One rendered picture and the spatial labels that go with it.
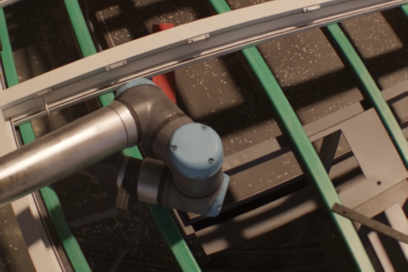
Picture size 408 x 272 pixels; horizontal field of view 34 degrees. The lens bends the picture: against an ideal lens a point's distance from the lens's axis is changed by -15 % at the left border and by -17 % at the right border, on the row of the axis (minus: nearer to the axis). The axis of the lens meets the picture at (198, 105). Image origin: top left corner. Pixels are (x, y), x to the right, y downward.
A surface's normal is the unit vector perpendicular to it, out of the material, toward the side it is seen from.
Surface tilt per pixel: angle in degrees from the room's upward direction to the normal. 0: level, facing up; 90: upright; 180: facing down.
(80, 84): 90
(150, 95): 17
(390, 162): 0
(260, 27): 90
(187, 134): 5
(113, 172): 90
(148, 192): 58
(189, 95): 0
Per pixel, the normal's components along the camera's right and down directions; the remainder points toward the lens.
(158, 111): -0.07, -0.50
